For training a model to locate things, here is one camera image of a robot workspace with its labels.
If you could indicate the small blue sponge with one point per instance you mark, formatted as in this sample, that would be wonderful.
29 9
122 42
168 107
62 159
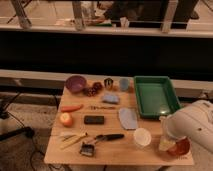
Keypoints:
110 98

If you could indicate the person in dark clothes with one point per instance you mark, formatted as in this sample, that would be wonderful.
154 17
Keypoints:
148 13

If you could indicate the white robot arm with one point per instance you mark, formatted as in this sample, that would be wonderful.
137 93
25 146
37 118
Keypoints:
194 121

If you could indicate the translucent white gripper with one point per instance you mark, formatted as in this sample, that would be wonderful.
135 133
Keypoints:
165 143

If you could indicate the red-brown bowl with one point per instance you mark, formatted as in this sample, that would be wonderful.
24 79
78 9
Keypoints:
182 147

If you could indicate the yellow wooden utensil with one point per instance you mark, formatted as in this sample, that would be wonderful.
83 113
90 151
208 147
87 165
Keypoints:
72 139

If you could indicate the light blue cup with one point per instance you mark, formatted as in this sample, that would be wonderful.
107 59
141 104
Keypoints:
124 84

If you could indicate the dark red grapes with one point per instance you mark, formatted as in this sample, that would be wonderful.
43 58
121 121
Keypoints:
93 90

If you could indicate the orange carrot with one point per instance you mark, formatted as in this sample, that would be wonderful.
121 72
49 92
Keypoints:
71 108

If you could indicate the purple bowl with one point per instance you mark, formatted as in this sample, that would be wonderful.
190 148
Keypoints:
76 83

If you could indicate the red yellow apple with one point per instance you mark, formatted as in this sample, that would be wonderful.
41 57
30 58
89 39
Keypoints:
66 119

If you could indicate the green plastic tray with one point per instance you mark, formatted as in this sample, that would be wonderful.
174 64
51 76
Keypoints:
155 96

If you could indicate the light blue cloth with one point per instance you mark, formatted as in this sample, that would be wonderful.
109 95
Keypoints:
128 118

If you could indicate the thin dark skewer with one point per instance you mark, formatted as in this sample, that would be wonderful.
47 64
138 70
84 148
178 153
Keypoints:
102 108

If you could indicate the black stand base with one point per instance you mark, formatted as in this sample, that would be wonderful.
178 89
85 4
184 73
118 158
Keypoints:
4 114

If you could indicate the black rectangular block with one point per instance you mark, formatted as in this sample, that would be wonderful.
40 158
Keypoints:
98 120

